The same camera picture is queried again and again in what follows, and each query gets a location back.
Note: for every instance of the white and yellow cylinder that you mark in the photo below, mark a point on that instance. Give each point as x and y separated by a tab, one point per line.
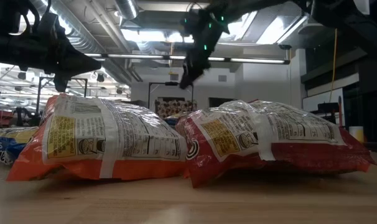
356	133

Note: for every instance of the black frame stand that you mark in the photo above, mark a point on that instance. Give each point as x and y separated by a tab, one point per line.
170	83
39	96

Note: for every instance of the blue Maruchan noodle pack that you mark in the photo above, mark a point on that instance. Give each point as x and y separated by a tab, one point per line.
176	117
8	146

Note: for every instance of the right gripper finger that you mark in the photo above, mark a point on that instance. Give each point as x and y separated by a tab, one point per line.
191	74

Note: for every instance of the brown patterned rack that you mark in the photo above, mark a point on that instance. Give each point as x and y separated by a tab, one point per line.
174	107

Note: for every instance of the orange Maruchan noodle pack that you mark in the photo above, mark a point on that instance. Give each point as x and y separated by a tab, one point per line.
114	137

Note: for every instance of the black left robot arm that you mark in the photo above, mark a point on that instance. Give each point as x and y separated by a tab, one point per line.
11	46

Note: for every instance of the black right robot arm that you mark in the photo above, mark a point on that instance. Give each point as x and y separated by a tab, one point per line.
347	18

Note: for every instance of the red box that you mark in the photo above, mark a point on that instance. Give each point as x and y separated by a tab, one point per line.
3	118

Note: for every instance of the white board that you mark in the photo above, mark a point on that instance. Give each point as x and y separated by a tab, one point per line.
323	101

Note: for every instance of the long ceiling light bar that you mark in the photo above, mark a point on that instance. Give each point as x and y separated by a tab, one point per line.
188	57

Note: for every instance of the red Maruchan noodle pack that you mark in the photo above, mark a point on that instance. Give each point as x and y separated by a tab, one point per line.
269	140

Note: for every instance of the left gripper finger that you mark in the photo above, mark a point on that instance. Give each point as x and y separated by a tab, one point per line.
78	62

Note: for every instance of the silver ventilation duct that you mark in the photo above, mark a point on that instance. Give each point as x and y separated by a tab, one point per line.
126	7

